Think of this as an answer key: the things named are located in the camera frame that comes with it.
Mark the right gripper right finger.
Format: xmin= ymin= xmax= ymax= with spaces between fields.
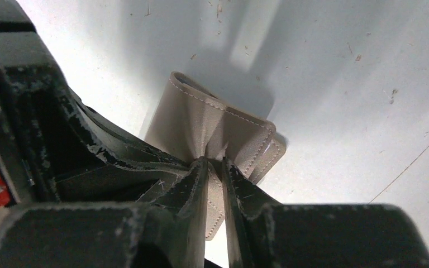
xmin=222 ymin=158 xmax=429 ymax=267

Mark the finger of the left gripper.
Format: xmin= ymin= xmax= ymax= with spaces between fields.
xmin=56 ymin=164 xmax=189 ymax=202
xmin=67 ymin=89 xmax=189 ymax=172

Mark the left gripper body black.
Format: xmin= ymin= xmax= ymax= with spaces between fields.
xmin=0 ymin=1 xmax=96 ymax=202

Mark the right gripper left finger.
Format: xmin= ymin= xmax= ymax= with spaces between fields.
xmin=0 ymin=157 xmax=208 ymax=267

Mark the beige card holder wallet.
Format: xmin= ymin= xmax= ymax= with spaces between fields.
xmin=145 ymin=71 xmax=286 ymax=241

